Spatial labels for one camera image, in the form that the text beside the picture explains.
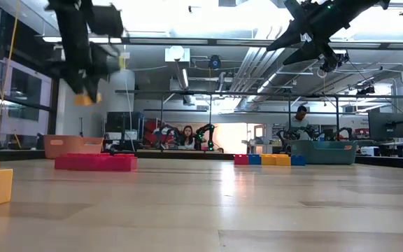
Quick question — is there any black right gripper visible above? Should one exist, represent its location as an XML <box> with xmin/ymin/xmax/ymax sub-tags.
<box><xmin>266</xmin><ymin>0</ymin><xmax>351</xmax><ymax>66</ymax></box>

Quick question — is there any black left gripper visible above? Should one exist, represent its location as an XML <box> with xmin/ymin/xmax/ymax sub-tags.
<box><xmin>52</xmin><ymin>38</ymin><xmax>122</xmax><ymax>102</ymax></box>

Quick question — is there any dark computer monitor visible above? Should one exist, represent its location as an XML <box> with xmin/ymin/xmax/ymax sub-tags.
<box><xmin>368</xmin><ymin>111</ymin><xmax>403</xmax><ymax>141</ymax></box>

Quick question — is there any ceiling light strip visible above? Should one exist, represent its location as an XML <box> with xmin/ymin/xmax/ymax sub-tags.
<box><xmin>42</xmin><ymin>36</ymin><xmax>122</xmax><ymax>44</ymax></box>

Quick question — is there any small yellow toy brick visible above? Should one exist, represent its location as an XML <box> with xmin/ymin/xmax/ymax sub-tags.
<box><xmin>73</xmin><ymin>91</ymin><xmax>102</xmax><ymax>107</ymax></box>

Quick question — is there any teal plastic bin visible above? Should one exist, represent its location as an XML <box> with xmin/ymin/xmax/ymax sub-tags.
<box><xmin>290</xmin><ymin>139</ymin><xmax>358</xmax><ymax>165</ymax></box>

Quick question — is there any dark screen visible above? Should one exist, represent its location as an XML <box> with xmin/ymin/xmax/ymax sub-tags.
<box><xmin>105</xmin><ymin>111</ymin><xmax>143</xmax><ymax>141</ymax></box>

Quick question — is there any blue ceiling cord reel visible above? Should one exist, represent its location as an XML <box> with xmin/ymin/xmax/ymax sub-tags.
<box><xmin>208</xmin><ymin>55</ymin><xmax>222</xmax><ymax>70</ymax></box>

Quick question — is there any black ceiling camera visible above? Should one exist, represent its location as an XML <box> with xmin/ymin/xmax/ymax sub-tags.
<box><xmin>356</xmin><ymin>85</ymin><xmax>376</xmax><ymax>97</ymax></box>

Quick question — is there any person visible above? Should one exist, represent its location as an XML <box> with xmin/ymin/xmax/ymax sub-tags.
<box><xmin>179</xmin><ymin>125</ymin><xmax>196</xmax><ymax>151</ymax></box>
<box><xmin>290</xmin><ymin>105</ymin><xmax>311</xmax><ymax>141</ymax></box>

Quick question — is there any white cylindrical column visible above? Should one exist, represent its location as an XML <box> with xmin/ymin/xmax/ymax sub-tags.
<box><xmin>109</xmin><ymin>68</ymin><xmax>136</xmax><ymax>113</ymax></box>

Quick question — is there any orange plastic bin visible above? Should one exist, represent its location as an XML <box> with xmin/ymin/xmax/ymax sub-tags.
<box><xmin>43</xmin><ymin>134</ymin><xmax>104</xmax><ymax>160</ymax></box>

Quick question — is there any background black frame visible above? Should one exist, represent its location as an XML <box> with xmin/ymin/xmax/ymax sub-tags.
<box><xmin>115</xmin><ymin>89</ymin><xmax>403</xmax><ymax>151</ymax></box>

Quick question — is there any white round lamp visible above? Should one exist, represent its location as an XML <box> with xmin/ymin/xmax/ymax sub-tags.
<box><xmin>164</xmin><ymin>45</ymin><xmax>191</xmax><ymax>63</ymax></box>

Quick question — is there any red cabinet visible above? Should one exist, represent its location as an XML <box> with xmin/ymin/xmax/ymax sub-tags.
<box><xmin>143</xmin><ymin>118</ymin><xmax>166</xmax><ymax>147</ymax></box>

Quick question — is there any black table frame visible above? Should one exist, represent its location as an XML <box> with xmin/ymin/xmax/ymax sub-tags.
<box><xmin>0</xmin><ymin>148</ymin><xmax>403</xmax><ymax>172</ymax></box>

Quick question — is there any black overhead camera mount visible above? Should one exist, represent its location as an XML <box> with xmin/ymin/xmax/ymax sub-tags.
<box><xmin>318</xmin><ymin>48</ymin><xmax>350</xmax><ymax>74</ymax></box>

